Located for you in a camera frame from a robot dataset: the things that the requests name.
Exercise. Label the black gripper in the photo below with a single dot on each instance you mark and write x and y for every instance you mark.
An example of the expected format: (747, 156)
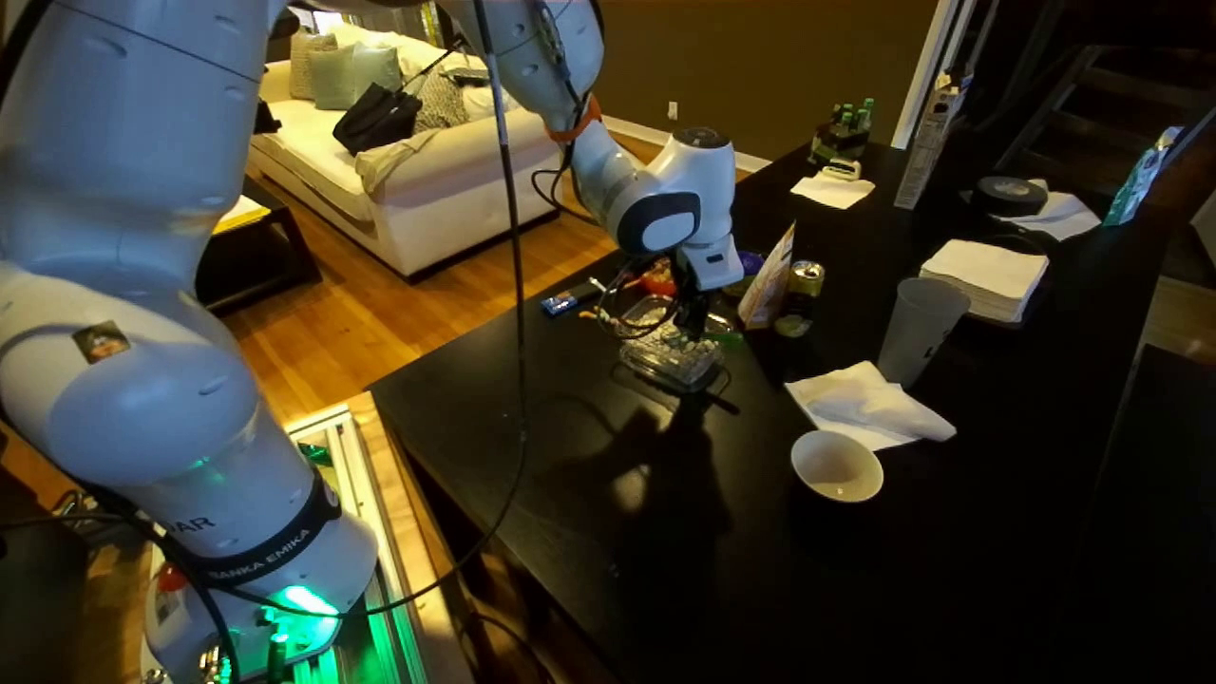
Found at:
(692, 274)

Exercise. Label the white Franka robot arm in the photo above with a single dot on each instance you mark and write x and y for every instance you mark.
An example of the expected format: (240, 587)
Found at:
(114, 317)

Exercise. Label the white round bowl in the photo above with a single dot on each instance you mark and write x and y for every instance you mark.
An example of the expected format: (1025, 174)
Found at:
(837, 464)

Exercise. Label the pale seeds pile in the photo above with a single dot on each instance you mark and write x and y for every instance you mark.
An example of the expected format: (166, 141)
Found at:
(685, 362)

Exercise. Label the clear rectangular plastic container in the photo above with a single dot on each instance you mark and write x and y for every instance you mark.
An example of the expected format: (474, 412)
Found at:
(685, 369)

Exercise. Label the white plastic bottle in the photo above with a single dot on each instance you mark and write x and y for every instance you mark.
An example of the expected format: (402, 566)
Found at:
(764, 292)

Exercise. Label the thin orange stick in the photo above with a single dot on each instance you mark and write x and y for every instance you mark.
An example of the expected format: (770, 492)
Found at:
(609, 285)

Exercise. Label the small green gold can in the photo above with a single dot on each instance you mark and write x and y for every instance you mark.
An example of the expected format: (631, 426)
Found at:
(806, 279)

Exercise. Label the blue snack bar wrapper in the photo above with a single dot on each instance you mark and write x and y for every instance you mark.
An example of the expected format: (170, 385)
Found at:
(563, 304)

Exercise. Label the flat white paper napkin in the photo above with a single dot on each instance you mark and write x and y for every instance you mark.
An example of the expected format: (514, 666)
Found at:
(835, 188)

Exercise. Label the crumpled white napkin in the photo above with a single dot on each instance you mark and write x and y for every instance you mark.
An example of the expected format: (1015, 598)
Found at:
(867, 406)

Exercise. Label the translucent grey plastic cup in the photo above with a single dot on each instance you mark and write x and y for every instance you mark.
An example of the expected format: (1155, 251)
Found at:
(918, 328)

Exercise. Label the green bottles pack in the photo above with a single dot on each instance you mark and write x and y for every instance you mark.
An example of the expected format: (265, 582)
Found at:
(840, 128)

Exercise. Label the stack of white napkins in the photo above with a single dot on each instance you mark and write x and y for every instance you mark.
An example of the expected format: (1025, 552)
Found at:
(986, 271)

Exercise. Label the white sofa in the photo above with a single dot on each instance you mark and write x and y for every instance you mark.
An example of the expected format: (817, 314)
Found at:
(431, 193)

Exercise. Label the black round disc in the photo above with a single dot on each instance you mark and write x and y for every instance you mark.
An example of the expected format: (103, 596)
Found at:
(1012, 194)

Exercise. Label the white napkin under disc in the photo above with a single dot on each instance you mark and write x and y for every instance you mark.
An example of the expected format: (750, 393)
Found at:
(1065, 218)

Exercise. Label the black bag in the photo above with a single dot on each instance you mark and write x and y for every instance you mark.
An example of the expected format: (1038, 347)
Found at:
(379, 119)

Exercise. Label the black coffee table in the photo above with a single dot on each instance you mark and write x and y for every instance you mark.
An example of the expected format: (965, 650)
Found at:
(271, 260)

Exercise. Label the pale green pillow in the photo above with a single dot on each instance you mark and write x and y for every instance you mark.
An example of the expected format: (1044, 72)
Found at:
(343, 69)

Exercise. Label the dark wooden staircase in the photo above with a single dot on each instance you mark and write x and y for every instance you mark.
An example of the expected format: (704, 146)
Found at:
(1102, 99)

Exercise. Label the white book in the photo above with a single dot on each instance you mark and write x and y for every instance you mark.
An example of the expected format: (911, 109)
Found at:
(240, 216)

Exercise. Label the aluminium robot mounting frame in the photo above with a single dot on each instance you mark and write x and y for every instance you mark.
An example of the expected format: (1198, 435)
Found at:
(346, 459)

